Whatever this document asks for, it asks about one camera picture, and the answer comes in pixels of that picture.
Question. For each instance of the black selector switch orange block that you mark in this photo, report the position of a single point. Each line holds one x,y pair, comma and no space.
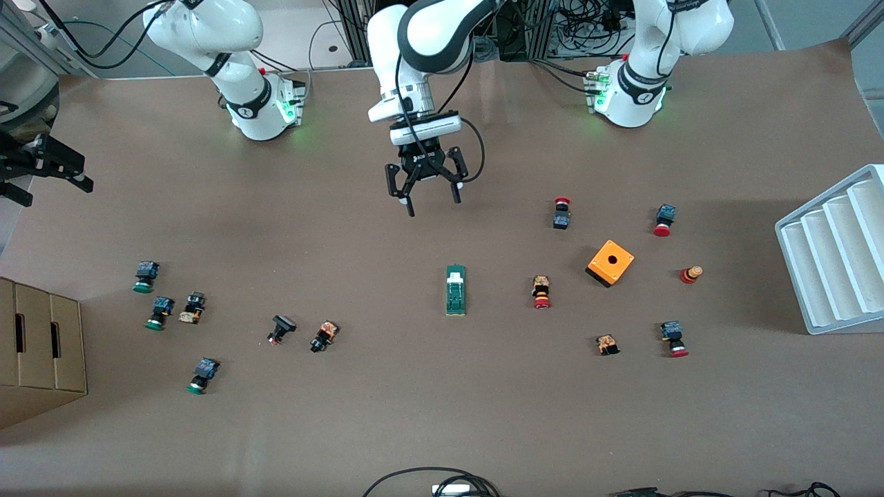
326,333

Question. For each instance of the red yellow button head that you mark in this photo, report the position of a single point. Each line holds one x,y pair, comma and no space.
689,275

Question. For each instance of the grey chair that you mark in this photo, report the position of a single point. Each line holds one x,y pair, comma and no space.
27,90

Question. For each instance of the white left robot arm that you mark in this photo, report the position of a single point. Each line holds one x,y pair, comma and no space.
428,34

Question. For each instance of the aluminium frame rack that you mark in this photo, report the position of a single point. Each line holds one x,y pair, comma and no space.
362,31

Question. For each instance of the black square button red base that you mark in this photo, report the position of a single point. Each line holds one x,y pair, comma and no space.
283,323

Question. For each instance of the orange black contact block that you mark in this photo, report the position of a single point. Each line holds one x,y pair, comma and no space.
607,344

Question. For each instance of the brown cardboard box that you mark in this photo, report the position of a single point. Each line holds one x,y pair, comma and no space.
41,345

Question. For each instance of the red mushroom button orange block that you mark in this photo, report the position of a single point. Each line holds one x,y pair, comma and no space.
541,290

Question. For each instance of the white plug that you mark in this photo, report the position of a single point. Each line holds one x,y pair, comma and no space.
449,490

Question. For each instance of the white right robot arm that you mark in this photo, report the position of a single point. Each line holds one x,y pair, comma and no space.
207,27

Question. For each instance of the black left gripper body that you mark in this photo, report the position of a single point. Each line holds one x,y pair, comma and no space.
423,161

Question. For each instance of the red button black block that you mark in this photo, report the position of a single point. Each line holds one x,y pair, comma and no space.
561,221

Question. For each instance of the orange button enclosure box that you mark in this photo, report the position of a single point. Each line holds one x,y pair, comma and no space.
604,270

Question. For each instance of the aluminium profile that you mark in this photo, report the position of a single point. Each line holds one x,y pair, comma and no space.
867,24
41,45

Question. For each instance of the grey metal strip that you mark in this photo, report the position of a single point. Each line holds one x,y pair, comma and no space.
770,24

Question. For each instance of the white ribbed tray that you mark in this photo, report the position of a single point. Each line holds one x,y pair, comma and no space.
829,276

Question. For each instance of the green mushroom button blue block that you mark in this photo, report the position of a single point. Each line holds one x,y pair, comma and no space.
206,369
146,270
162,306

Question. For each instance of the green load switch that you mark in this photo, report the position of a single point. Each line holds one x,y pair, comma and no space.
456,290

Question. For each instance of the red mushroom button blue block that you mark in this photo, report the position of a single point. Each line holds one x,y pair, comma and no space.
665,214
672,333

